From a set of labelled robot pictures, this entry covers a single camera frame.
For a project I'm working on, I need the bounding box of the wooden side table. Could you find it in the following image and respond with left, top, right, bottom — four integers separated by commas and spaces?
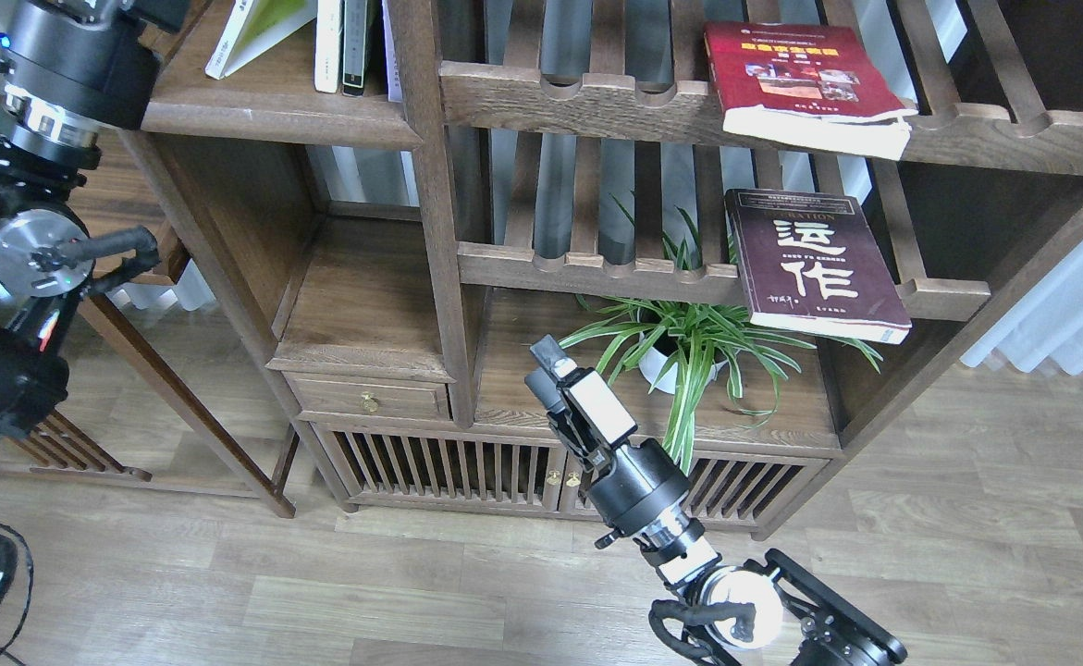
0, 92, 297, 519

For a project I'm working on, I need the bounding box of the dark maroon book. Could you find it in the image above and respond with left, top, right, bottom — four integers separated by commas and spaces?
725, 190, 912, 344

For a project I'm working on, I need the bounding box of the slatted wooden rack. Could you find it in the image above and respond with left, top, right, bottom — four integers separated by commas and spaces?
12, 412, 153, 485

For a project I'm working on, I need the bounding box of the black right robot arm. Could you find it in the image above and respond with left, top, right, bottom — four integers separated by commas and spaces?
525, 337, 908, 665

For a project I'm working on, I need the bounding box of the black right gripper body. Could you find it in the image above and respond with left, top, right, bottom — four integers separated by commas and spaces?
588, 439, 689, 551

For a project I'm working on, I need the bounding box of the red book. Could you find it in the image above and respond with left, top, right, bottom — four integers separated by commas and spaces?
703, 21, 917, 161

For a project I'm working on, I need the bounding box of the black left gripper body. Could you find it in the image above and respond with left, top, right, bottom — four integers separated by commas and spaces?
0, 1, 191, 130

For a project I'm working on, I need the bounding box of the white upright book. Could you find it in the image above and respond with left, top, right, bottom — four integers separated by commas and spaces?
313, 0, 345, 94

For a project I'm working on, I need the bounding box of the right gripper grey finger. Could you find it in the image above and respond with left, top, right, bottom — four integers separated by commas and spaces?
525, 336, 637, 463

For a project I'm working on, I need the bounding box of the dark wooden bookshelf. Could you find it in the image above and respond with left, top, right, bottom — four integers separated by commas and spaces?
119, 1, 1083, 538

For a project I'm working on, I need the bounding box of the spider plant in white pot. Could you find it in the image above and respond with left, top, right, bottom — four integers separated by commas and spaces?
561, 205, 882, 472

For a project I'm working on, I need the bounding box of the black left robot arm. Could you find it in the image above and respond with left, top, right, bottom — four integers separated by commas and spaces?
0, 1, 190, 439

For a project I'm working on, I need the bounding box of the yellow green book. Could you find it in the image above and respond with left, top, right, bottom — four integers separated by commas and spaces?
204, 1, 317, 80

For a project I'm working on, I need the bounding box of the white curtain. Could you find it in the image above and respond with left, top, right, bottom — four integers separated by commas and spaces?
960, 241, 1083, 376

